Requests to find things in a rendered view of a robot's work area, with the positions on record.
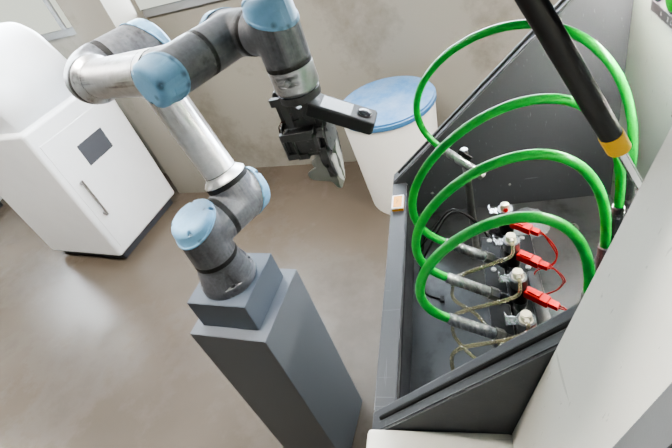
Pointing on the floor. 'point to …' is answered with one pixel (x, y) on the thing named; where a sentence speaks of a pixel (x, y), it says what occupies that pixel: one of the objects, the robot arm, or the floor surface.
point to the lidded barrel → (390, 131)
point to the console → (613, 333)
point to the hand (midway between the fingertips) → (343, 180)
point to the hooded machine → (71, 157)
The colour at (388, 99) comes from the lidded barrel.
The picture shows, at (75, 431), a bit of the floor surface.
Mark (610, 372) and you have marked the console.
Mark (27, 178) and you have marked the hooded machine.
